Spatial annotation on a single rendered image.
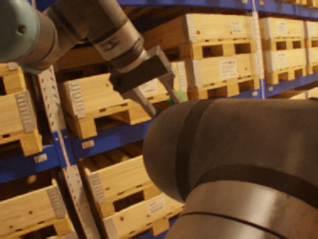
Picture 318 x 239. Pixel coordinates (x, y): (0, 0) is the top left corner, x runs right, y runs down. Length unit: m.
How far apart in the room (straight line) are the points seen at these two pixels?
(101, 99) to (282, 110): 1.22
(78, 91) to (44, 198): 0.65
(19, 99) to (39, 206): 0.63
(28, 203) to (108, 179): 0.50
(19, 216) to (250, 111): 1.41
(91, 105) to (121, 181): 0.52
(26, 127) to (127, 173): 0.68
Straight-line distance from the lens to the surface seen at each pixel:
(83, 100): 1.31
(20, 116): 1.29
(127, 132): 1.48
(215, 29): 1.85
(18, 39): 0.30
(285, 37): 2.73
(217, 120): 0.18
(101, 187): 1.45
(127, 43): 0.45
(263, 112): 0.18
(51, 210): 1.47
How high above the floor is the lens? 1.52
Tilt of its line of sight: 14 degrees down
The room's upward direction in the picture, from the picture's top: 9 degrees counter-clockwise
